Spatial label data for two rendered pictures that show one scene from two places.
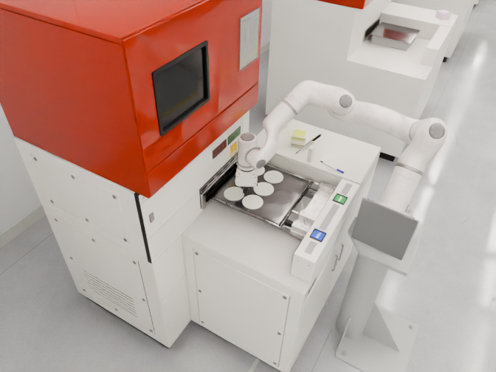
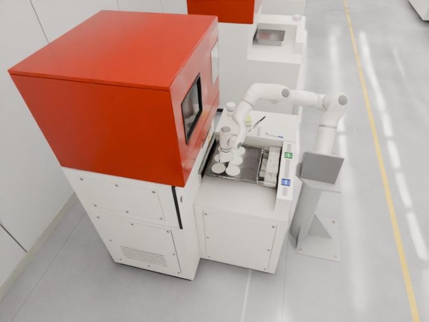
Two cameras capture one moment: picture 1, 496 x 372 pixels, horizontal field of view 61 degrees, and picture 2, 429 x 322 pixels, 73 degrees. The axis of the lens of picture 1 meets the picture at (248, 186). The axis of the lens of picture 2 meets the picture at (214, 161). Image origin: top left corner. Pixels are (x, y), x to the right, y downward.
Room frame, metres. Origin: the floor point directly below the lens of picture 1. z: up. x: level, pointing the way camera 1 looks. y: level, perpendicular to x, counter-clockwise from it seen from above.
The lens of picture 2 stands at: (0.08, 0.42, 2.38)
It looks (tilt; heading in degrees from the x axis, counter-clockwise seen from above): 44 degrees down; 347
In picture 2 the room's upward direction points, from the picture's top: 2 degrees counter-clockwise
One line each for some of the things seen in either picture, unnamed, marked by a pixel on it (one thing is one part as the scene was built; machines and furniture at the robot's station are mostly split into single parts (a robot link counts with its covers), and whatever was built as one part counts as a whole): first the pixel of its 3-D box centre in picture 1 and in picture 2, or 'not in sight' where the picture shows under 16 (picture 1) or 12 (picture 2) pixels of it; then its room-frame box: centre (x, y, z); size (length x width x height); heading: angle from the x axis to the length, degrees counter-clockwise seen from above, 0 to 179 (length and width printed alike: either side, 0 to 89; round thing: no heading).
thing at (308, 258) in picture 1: (327, 226); (285, 175); (1.30, -0.37, 0.89); 0.55 x 0.09 x 0.14; 151
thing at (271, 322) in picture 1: (282, 251); (248, 196); (1.55, -0.21, 0.41); 0.97 x 0.64 x 0.82; 151
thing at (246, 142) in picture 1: (247, 149); (226, 137); (1.48, 0.01, 1.17); 0.09 x 0.08 x 0.13; 33
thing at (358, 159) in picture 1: (313, 156); (256, 130); (1.82, -0.35, 0.89); 0.62 x 0.35 x 0.14; 61
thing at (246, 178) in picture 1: (246, 173); (226, 153); (1.49, 0.01, 1.03); 0.10 x 0.07 x 0.11; 88
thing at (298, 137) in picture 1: (298, 138); (246, 121); (1.83, -0.26, 1.00); 0.07 x 0.07 x 0.07; 77
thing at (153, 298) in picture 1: (159, 235); (164, 207); (1.63, 0.51, 0.41); 0.82 x 0.71 x 0.82; 151
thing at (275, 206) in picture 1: (263, 189); (235, 160); (1.53, -0.08, 0.90); 0.34 x 0.34 x 0.01; 61
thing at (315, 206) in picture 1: (314, 211); (272, 167); (1.42, -0.32, 0.87); 0.36 x 0.08 x 0.03; 151
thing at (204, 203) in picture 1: (226, 176); (207, 157); (1.62, 0.11, 0.89); 0.44 x 0.02 x 0.10; 151
